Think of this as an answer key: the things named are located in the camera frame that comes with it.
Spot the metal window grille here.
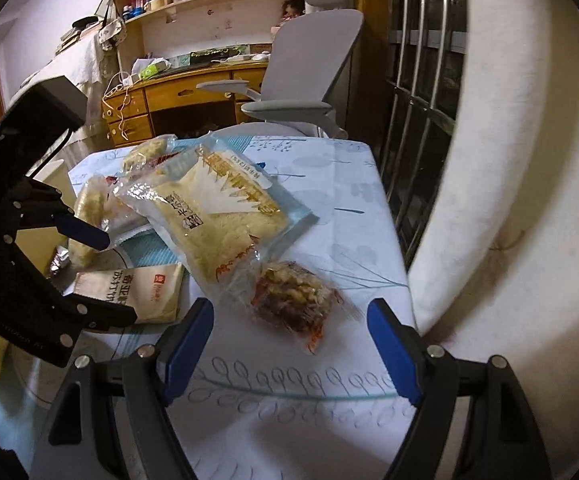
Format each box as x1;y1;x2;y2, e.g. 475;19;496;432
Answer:
379;0;470;271

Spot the yellow cake packet red edge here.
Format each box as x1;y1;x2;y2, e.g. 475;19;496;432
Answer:
66;175;145;268
119;134;180;176

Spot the grey office chair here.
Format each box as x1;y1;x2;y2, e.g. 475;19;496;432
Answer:
196;0;365;141

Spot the white cloth cover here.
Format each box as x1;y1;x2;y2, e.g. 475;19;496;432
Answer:
19;35;105;126

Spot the wooden bookshelf hutch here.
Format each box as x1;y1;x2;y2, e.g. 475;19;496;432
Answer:
112;0;360;61

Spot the beige paper snack packet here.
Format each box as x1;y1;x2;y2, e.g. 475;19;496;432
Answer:
72;262;185;325

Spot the clear nut snack packet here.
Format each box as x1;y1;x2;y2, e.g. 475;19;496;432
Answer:
249;259;345;356

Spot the wooden desk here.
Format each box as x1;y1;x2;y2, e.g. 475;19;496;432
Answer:
102;62;270;148

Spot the green tissue packet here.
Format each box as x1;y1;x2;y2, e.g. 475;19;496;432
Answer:
139;58;170;81

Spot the white cable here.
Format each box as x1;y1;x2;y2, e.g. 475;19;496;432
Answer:
102;72;135;148

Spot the silver foil packet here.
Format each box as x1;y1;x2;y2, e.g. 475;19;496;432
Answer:
46;245;72;276

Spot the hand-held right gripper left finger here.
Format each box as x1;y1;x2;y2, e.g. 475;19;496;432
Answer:
32;297;215;480

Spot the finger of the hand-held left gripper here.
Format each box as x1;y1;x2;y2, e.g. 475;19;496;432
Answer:
52;290;138;333
16;180;112;251

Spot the doll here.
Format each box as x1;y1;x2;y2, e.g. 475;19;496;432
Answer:
276;0;305;26

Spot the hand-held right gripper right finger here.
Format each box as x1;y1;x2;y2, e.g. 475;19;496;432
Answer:
367;297;553;480

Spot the white patterned hanging bag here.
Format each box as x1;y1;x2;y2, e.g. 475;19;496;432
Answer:
96;17;130;53

